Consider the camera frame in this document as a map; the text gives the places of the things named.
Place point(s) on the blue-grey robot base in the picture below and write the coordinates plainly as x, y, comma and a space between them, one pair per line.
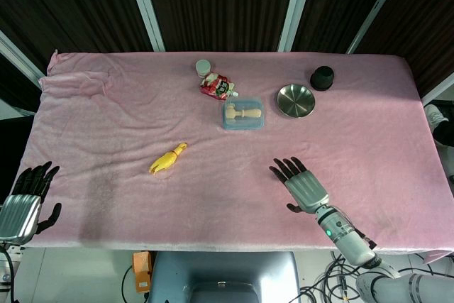
221, 276

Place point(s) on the red drink pouch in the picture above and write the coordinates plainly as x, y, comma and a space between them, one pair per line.
215, 82

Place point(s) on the yellow toy figure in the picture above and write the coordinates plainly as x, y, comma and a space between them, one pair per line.
168, 158

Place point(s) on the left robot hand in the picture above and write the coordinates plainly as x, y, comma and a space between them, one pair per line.
19, 207

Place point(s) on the pink cloth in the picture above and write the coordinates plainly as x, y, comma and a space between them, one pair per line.
227, 147

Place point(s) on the black cup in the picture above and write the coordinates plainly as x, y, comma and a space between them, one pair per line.
322, 77

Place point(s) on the steel bowl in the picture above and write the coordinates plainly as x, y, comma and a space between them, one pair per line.
296, 100

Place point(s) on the orange box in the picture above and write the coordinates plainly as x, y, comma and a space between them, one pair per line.
142, 271

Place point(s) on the clear blue plastic box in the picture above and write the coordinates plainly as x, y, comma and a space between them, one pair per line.
243, 113

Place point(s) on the white shoe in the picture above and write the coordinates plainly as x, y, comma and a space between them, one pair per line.
435, 115

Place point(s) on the wooden stamp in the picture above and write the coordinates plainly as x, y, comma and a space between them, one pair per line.
244, 113

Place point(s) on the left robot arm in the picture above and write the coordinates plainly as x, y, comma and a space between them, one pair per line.
7, 267

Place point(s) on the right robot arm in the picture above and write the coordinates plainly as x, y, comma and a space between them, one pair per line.
358, 246

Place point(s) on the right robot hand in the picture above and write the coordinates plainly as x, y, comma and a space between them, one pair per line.
306, 189

